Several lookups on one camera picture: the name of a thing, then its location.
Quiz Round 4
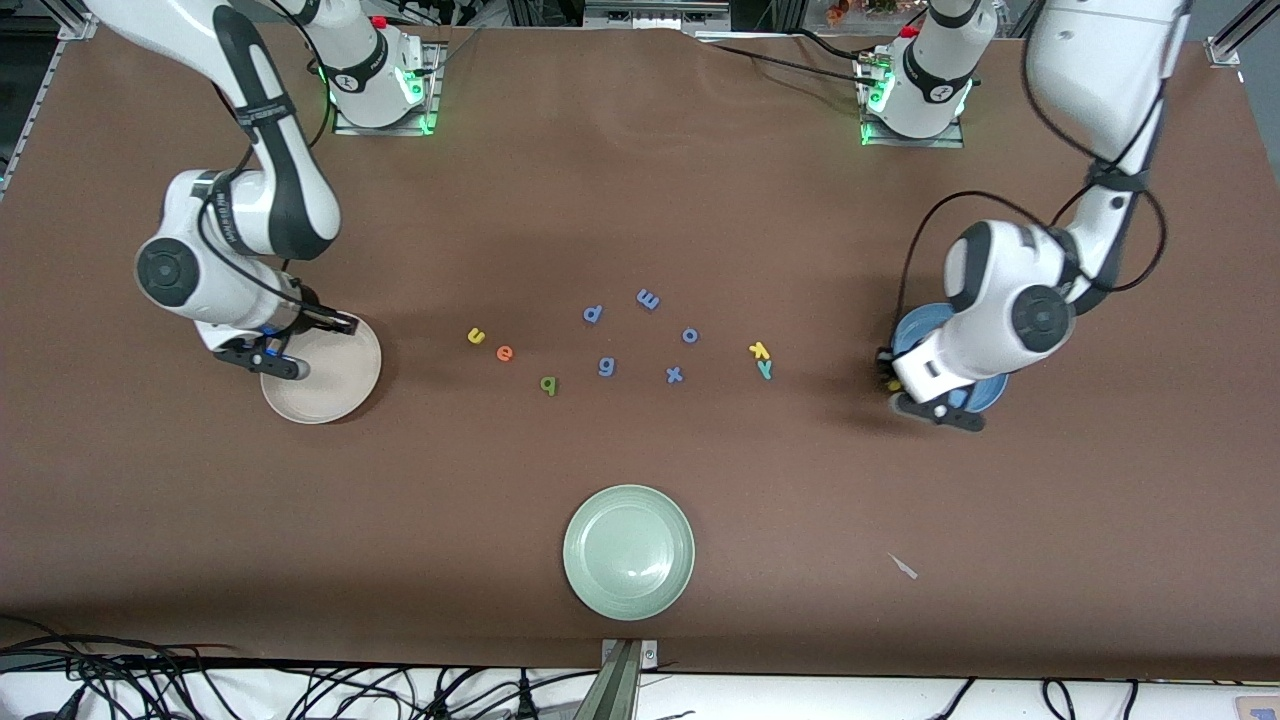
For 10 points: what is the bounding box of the blue round plate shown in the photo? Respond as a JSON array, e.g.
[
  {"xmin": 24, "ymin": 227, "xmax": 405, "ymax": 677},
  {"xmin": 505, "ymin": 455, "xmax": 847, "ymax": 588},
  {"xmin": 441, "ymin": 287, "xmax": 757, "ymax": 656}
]
[{"xmin": 890, "ymin": 303, "xmax": 1010, "ymax": 415}]

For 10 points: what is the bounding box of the beige round plate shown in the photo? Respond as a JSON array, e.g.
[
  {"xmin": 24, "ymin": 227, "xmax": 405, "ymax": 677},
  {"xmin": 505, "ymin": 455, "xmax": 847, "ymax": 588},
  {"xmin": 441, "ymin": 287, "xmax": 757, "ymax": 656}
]
[{"xmin": 260, "ymin": 312, "xmax": 383, "ymax": 425}]

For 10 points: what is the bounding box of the pale green round plate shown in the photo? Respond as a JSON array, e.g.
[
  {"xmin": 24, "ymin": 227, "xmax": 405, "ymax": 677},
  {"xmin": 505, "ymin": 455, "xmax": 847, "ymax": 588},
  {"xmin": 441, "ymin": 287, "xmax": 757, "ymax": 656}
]
[{"xmin": 562, "ymin": 484, "xmax": 696, "ymax": 622}]

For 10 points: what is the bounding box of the aluminium corner profile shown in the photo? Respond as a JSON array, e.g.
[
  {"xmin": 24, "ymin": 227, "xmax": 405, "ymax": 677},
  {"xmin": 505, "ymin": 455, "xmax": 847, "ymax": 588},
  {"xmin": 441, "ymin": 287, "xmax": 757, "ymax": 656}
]
[
  {"xmin": 1205, "ymin": 0, "xmax": 1280, "ymax": 67},
  {"xmin": 0, "ymin": 0, "xmax": 101, "ymax": 201}
]

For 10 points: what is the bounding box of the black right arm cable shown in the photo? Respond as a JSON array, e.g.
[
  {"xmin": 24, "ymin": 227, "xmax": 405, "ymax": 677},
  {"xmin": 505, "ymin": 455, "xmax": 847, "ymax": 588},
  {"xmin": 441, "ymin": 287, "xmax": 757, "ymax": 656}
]
[{"xmin": 198, "ymin": 60, "xmax": 336, "ymax": 311}]

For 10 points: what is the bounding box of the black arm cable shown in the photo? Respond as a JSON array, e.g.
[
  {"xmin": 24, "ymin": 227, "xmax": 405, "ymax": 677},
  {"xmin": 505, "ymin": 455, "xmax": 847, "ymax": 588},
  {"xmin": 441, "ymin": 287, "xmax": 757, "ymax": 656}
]
[
  {"xmin": 198, "ymin": 60, "xmax": 336, "ymax": 311},
  {"xmin": 897, "ymin": 30, "xmax": 1168, "ymax": 336}
]

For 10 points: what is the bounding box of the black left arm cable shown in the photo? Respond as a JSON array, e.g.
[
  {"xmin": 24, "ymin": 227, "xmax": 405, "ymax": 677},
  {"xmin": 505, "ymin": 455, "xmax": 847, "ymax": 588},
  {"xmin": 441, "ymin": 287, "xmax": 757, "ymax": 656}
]
[{"xmin": 897, "ymin": 30, "xmax": 1168, "ymax": 336}]

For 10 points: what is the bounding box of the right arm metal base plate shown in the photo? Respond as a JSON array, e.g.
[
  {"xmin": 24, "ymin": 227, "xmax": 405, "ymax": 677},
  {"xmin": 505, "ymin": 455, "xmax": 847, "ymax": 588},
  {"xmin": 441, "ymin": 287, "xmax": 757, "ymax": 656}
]
[{"xmin": 332, "ymin": 40, "xmax": 448, "ymax": 137}]

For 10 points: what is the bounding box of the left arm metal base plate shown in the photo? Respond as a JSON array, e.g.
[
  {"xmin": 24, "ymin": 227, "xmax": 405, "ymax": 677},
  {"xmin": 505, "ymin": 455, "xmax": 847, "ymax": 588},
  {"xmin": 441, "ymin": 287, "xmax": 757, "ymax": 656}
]
[{"xmin": 858, "ymin": 55, "xmax": 966, "ymax": 149}]

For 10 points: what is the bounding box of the black cable across table edge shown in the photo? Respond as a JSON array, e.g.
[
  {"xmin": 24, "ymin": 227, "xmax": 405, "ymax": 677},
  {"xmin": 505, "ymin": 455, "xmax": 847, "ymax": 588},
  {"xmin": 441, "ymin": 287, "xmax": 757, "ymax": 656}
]
[{"xmin": 695, "ymin": 30, "xmax": 881, "ymax": 86}]

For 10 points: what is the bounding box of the black cable tangle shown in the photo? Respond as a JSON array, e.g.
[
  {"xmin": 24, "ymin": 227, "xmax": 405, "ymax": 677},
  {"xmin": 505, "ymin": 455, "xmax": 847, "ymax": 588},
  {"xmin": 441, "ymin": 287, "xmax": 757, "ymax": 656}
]
[{"xmin": 0, "ymin": 615, "xmax": 601, "ymax": 720}]

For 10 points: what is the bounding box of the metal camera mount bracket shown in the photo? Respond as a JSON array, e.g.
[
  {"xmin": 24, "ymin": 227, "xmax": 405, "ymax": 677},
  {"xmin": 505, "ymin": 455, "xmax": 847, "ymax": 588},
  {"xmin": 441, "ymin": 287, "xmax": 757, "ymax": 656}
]
[{"xmin": 590, "ymin": 638, "xmax": 661, "ymax": 720}]

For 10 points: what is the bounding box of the silver metal frame bar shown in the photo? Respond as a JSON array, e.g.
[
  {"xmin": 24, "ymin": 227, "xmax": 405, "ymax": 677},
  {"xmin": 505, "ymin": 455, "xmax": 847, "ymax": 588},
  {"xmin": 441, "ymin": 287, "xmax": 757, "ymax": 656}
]
[{"xmin": 583, "ymin": 0, "xmax": 731, "ymax": 29}]

